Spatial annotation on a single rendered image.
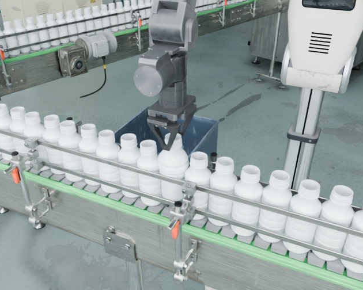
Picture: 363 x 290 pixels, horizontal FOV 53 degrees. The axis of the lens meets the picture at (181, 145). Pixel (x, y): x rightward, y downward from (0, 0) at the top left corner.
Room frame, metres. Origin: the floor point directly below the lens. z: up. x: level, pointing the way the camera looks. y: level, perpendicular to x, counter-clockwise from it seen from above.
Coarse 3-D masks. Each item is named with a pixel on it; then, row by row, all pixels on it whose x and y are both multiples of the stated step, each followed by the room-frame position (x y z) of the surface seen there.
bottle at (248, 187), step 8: (248, 168) 0.63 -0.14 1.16; (256, 168) 0.62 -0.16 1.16; (240, 176) 0.61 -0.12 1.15; (248, 176) 0.59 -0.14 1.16; (256, 176) 0.60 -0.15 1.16; (240, 184) 0.61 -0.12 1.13; (248, 184) 0.59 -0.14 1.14; (256, 184) 0.60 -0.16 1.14; (240, 192) 0.59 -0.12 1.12; (248, 192) 0.59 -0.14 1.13; (256, 192) 0.59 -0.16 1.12; (256, 200) 0.59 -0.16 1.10; (232, 208) 0.61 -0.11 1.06; (240, 208) 0.59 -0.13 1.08; (248, 208) 0.58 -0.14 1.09; (256, 208) 0.59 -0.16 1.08; (232, 216) 0.60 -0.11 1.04; (240, 216) 0.59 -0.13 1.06; (248, 216) 0.58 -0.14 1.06; (256, 216) 0.59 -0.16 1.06; (256, 224) 0.59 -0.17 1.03; (240, 232) 0.58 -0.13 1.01; (248, 232) 0.58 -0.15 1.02
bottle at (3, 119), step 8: (0, 104) 0.93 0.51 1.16; (0, 112) 0.90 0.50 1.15; (8, 112) 0.91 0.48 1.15; (0, 120) 0.89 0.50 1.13; (8, 120) 0.90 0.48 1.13; (0, 128) 0.88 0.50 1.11; (8, 128) 0.89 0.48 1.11; (0, 136) 0.88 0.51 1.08; (8, 136) 0.89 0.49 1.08; (0, 144) 0.88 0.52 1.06; (8, 144) 0.88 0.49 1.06; (8, 160) 0.88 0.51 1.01
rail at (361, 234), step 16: (48, 144) 0.80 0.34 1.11; (32, 160) 0.83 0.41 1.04; (96, 160) 0.74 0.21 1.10; (80, 176) 0.76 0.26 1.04; (160, 176) 0.66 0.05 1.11; (144, 192) 0.68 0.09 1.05; (208, 192) 0.61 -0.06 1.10; (224, 192) 0.60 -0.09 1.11; (272, 208) 0.55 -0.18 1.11; (240, 224) 0.58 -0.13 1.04; (320, 224) 0.52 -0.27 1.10; (336, 224) 0.51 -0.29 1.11; (288, 240) 0.54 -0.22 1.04; (336, 256) 0.50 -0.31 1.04
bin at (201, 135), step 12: (132, 120) 1.24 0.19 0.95; (144, 120) 1.32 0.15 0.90; (180, 120) 1.30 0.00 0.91; (192, 120) 1.28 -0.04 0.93; (204, 120) 1.26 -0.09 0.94; (216, 120) 1.24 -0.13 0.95; (120, 132) 1.17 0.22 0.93; (132, 132) 1.24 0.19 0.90; (144, 132) 1.32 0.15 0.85; (168, 132) 1.33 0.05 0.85; (192, 132) 1.28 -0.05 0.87; (204, 132) 1.26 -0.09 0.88; (216, 132) 1.22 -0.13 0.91; (156, 144) 1.35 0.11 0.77; (192, 144) 1.28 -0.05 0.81; (204, 144) 1.11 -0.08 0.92; (216, 144) 1.23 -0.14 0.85
